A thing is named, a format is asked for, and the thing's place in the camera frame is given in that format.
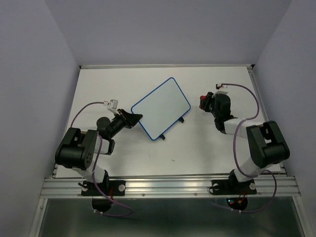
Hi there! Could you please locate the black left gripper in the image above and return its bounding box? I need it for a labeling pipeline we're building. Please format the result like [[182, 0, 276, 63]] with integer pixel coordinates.
[[108, 109, 142, 138]]

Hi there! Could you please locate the red bone-shaped eraser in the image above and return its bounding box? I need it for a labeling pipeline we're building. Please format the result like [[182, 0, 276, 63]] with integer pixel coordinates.
[[199, 95, 206, 110]]

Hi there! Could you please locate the blue framed whiteboard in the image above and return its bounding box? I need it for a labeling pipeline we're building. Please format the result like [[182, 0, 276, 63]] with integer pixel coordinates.
[[130, 77, 191, 141]]

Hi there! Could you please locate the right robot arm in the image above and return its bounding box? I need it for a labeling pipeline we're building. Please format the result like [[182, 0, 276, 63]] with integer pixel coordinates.
[[199, 92, 290, 193]]

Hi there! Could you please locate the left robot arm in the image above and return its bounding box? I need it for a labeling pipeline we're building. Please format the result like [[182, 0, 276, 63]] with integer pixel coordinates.
[[55, 109, 143, 195]]

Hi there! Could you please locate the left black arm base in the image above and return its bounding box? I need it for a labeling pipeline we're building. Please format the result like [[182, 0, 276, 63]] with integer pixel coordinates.
[[78, 171, 126, 214]]

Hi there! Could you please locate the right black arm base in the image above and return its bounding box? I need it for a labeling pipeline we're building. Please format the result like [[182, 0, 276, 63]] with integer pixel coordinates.
[[208, 170, 257, 212]]

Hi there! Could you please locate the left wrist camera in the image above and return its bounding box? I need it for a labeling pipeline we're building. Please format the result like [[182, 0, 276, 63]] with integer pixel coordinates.
[[107, 99, 118, 110]]

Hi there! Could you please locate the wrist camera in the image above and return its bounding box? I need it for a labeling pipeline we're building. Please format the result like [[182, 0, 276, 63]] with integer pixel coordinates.
[[107, 99, 118, 110], [215, 83, 228, 95]]

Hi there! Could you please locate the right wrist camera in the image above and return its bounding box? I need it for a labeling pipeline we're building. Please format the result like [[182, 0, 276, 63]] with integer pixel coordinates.
[[215, 83, 228, 95]]

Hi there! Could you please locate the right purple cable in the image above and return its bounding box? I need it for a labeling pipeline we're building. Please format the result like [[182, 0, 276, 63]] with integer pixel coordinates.
[[212, 83, 277, 214]]

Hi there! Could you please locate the purple cable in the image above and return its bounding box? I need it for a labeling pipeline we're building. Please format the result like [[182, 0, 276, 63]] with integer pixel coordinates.
[[212, 83, 277, 214], [70, 100, 134, 218]]

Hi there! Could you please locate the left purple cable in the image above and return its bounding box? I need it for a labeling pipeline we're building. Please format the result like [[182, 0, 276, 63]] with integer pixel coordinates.
[[70, 100, 134, 218]]

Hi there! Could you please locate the aluminium right side rail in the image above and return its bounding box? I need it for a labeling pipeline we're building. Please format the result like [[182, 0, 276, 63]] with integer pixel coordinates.
[[247, 64, 314, 237]]

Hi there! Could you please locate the aluminium front mounting rail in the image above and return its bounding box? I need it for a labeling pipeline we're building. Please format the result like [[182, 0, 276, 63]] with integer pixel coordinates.
[[40, 174, 301, 199]]

